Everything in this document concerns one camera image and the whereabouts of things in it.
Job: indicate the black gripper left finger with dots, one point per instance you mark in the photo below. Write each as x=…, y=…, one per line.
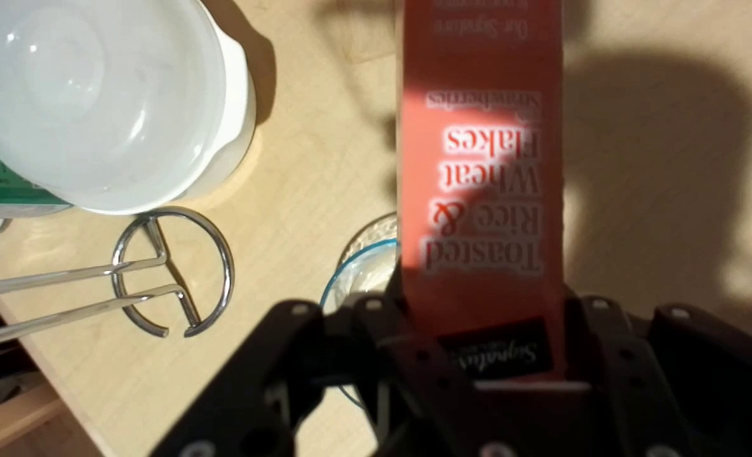
x=309, y=381

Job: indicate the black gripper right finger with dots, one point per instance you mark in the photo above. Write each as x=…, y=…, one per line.
x=690, y=390

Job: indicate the pink cereal box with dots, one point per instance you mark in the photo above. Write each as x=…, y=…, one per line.
x=482, y=168

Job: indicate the clear glass bowl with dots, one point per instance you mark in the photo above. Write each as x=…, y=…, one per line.
x=364, y=256

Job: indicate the white lidded plastic bowl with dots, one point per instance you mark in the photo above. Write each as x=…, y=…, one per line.
x=97, y=93

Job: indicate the light wooden table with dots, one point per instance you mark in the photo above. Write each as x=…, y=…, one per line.
x=309, y=128

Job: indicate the wooden chair with jacket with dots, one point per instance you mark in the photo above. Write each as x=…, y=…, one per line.
x=4, y=427

